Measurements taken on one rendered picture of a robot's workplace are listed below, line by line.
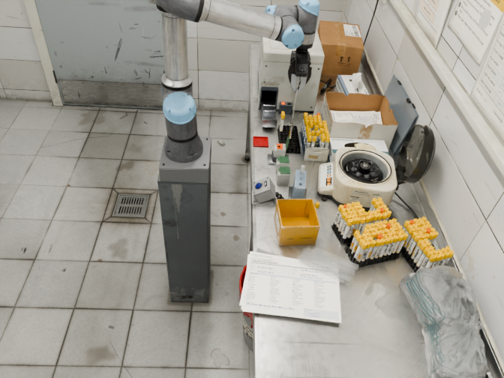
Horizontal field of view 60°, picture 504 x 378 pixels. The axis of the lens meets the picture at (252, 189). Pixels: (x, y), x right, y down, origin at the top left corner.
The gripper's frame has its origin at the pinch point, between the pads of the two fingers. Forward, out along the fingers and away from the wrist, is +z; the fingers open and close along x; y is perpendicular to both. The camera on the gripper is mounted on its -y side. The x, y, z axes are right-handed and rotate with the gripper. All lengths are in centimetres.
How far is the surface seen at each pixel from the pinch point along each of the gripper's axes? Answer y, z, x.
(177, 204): -30, 39, 46
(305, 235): -59, 20, -2
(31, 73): 153, 90, 186
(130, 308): -34, 114, 73
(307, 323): -89, 26, -1
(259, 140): -0.4, 25.8, 13.2
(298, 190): -40.2, 17.1, -0.4
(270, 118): 12.1, 22.0, 8.3
